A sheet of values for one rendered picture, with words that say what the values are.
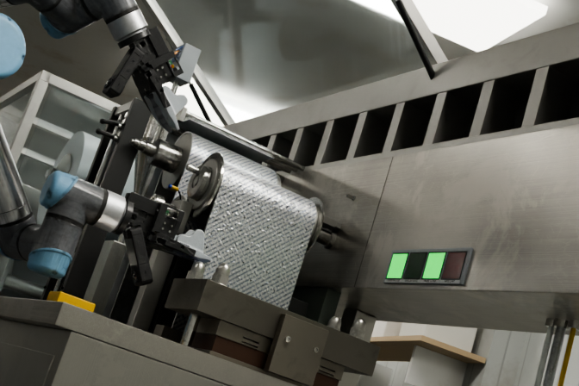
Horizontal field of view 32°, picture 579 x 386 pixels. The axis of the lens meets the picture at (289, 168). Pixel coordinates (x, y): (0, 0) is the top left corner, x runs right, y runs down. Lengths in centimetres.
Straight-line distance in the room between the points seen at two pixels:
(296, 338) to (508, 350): 414
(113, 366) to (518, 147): 81
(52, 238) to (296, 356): 50
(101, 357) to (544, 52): 97
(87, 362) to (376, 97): 101
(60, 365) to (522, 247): 79
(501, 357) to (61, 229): 431
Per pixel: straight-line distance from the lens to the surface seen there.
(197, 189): 213
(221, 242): 211
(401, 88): 232
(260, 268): 214
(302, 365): 195
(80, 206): 197
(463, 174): 198
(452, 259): 190
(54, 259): 195
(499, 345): 599
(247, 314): 191
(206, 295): 187
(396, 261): 204
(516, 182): 185
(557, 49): 194
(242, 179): 214
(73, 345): 173
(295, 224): 218
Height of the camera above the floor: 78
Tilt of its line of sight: 15 degrees up
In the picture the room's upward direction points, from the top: 18 degrees clockwise
